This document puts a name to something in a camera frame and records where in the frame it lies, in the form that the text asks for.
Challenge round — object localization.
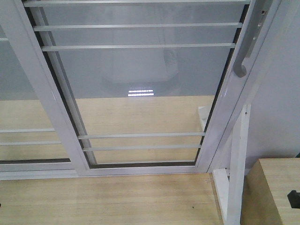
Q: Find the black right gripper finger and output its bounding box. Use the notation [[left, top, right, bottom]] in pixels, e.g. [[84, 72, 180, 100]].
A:
[[287, 190, 300, 208]]

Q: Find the white framed transparent sliding door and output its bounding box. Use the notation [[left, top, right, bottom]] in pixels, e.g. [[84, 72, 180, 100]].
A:
[[14, 0, 282, 179]]

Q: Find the white fixed glass door panel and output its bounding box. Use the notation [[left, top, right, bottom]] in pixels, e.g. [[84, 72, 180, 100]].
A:
[[0, 0, 83, 180]]

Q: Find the light wooden box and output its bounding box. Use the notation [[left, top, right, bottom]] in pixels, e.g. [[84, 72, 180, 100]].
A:
[[241, 158, 300, 225]]

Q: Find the white diagonal support brace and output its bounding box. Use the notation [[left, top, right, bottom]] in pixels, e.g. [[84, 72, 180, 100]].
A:
[[195, 104, 251, 225]]

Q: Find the light wooden floor platform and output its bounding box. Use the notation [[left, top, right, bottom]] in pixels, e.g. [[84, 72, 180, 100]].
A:
[[0, 96, 222, 225]]

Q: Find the white outer door frame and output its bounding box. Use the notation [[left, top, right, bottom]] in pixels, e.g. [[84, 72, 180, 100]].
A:
[[206, 0, 300, 174]]

